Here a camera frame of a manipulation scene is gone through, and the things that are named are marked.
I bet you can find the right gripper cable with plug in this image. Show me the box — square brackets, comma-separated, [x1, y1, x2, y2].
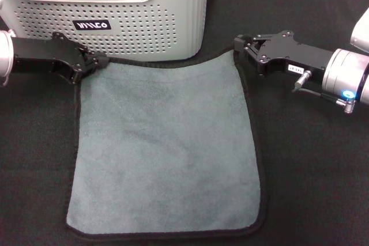
[291, 70, 357, 114]

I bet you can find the black tablecloth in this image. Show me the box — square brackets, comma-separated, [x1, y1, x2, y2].
[0, 0, 369, 246]

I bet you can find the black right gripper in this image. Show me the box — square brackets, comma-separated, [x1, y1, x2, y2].
[234, 29, 336, 86]

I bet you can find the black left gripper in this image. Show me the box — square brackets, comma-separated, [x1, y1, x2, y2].
[11, 32, 111, 86]

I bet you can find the grey perforated plastic storage box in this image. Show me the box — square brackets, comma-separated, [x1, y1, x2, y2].
[0, 0, 209, 62]

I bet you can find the grey towel with black edge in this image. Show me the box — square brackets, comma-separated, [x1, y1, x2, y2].
[64, 46, 268, 240]

